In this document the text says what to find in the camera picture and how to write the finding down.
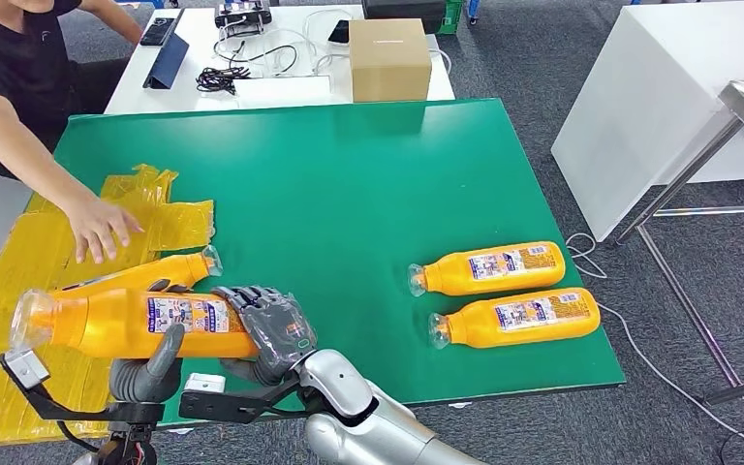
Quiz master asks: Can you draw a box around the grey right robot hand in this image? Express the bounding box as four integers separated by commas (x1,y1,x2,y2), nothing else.
211,285,319,387

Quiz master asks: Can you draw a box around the person's right hand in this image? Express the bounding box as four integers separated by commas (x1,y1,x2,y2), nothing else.
65,195,145,265

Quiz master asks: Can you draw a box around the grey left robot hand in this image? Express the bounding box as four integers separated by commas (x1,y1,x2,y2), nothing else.
108,323,187,406

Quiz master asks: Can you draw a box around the orange plastic bottle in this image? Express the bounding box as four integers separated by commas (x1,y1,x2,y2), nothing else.
9,289,261,359
427,287,603,351
407,240,567,298
50,244,224,303

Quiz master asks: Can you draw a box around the yellow tape patch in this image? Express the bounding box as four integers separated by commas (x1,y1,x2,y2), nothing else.
0,163,216,450

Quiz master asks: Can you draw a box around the white desk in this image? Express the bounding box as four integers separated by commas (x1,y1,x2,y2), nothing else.
103,3,456,117

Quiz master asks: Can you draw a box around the dark blue tablet case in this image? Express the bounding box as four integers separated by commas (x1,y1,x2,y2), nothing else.
142,7,191,90

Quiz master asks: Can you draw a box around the person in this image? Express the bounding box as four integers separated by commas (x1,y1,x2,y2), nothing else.
0,0,145,265

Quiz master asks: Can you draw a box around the black electronic device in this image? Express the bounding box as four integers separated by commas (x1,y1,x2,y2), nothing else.
214,0,273,30

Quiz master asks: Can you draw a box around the brown cardboard box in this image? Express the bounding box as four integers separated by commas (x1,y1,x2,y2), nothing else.
348,17,433,104

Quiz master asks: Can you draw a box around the black hard case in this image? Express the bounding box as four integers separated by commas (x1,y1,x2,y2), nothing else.
360,0,447,35

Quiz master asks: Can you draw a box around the green box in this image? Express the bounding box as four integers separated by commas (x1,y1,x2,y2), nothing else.
439,0,466,35

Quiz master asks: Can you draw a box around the white cabinet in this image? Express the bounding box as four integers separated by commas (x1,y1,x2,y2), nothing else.
550,0,744,244

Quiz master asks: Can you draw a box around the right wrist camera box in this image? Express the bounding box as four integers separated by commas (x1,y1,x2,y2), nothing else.
177,373,302,425

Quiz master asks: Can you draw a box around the black coiled cable bundle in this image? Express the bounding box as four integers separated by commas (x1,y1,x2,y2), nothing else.
195,66,251,96

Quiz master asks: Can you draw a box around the black desk cable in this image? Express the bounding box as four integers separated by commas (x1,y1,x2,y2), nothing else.
212,30,298,77

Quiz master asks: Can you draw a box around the white desk cable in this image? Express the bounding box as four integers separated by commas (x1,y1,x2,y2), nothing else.
214,6,451,77

